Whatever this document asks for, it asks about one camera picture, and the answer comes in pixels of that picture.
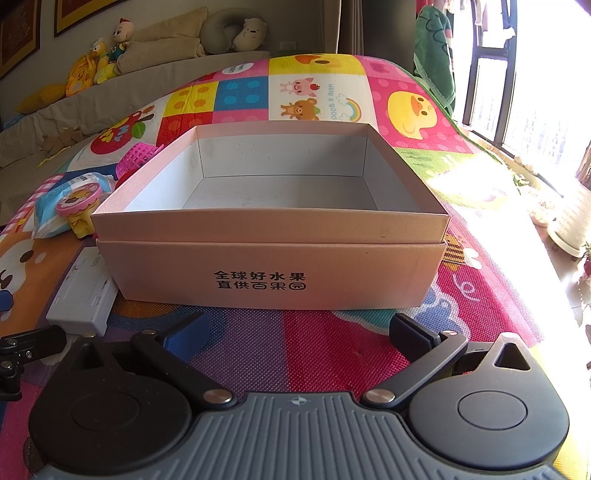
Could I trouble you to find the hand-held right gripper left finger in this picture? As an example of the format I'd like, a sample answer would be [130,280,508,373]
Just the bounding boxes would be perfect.
[60,311,236,410]

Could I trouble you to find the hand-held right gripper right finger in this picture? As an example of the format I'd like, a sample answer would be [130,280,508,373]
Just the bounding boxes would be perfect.
[360,313,539,411]

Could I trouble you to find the white power adapter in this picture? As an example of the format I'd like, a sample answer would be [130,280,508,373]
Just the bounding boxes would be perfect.
[46,247,120,336]

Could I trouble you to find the yellow and pink toy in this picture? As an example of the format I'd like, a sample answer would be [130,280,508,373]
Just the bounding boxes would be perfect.
[55,182,105,239]

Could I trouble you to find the pink cardboard box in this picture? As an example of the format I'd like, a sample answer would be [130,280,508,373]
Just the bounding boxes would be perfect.
[91,121,451,311]

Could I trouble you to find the pink plastic basket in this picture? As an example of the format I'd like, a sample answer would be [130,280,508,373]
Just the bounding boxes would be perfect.
[115,143,164,182]

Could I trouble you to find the colourful cartoon play mat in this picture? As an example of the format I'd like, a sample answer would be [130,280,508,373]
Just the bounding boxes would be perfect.
[0,53,578,480]

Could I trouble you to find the brown plush toy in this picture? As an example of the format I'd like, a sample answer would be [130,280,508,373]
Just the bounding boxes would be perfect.
[41,127,85,158]

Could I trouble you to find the white plant pot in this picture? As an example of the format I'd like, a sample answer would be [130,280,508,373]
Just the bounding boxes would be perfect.
[547,179,591,260]

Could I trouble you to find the beige covered sofa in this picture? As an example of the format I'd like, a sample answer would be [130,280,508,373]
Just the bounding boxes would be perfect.
[0,50,273,222]

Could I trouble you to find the yellow printed plush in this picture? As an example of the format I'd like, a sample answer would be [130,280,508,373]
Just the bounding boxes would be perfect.
[65,54,99,96]

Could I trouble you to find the green towel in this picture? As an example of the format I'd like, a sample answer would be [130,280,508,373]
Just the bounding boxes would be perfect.
[413,4,456,117]

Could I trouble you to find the beige folded blanket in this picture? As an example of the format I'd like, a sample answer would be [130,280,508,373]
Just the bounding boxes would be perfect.
[115,7,208,75]

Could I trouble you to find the red-haired plush doll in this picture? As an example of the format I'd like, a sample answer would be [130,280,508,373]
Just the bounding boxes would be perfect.
[95,17,136,85]

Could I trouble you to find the grey bear neck pillow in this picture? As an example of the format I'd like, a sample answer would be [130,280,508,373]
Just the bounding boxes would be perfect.
[200,8,269,52]

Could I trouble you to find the framed wall picture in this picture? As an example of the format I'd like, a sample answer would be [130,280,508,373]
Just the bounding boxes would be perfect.
[54,0,126,38]
[0,0,41,78]

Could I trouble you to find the dark window frame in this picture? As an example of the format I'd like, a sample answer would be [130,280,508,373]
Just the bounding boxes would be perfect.
[462,0,519,145]

